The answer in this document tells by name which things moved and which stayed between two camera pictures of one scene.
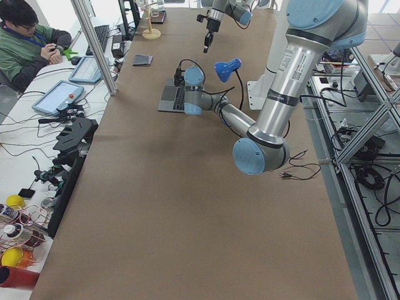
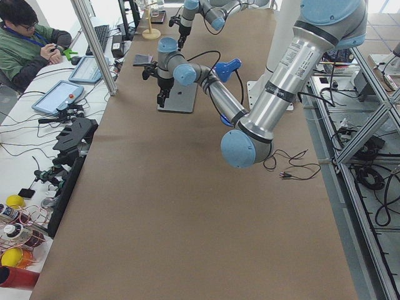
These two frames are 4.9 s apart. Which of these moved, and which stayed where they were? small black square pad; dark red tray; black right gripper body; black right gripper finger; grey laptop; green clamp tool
Moved: black right gripper body; black right gripper finger
Stayed: grey laptop; small black square pad; dark red tray; green clamp tool
